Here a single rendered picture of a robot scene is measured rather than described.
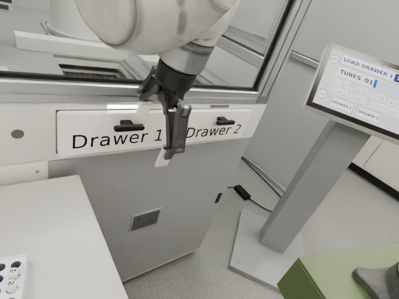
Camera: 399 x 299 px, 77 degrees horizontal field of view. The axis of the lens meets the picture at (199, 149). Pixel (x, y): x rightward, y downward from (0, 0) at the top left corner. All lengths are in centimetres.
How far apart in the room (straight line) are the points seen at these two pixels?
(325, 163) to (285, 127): 91
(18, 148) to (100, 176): 21
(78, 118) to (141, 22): 41
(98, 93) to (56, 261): 34
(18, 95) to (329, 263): 67
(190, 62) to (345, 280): 48
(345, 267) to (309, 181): 86
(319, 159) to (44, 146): 115
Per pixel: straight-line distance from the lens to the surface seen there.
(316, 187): 145
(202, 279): 148
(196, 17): 27
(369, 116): 123
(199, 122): 77
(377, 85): 130
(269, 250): 173
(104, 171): 75
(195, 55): 44
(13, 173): 69
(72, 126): 62
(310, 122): 213
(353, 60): 131
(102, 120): 63
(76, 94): 61
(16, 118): 62
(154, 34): 25
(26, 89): 59
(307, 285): 56
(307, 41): 219
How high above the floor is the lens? 122
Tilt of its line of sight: 31 degrees down
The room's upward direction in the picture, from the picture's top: 19 degrees clockwise
